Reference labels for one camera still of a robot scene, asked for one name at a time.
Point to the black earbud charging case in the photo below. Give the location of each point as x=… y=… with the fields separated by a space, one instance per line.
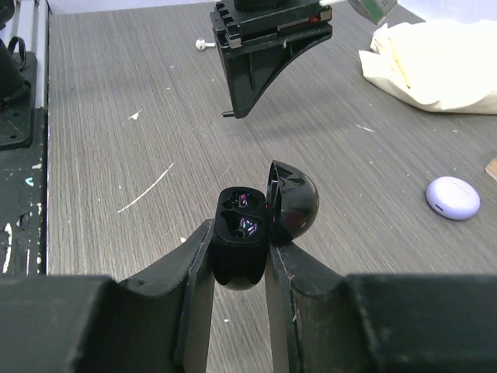
x=247 y=222

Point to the white earbud left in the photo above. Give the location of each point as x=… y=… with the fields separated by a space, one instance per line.
x=202 y=45

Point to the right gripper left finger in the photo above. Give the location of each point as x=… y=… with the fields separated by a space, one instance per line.
x=155 y=321

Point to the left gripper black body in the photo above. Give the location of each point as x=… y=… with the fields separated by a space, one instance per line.
x=292 y=28

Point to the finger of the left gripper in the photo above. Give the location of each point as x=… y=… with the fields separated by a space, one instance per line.
x=250 y=70

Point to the wooden clothes rack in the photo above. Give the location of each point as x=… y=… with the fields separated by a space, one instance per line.
x=491 y=168

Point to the purple earbud charging case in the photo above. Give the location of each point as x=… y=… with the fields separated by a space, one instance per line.
x=453 y=198

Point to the cream cloth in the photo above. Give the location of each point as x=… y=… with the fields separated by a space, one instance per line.
x=437 y=66

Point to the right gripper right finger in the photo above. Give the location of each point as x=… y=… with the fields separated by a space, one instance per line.
x=321 y=321

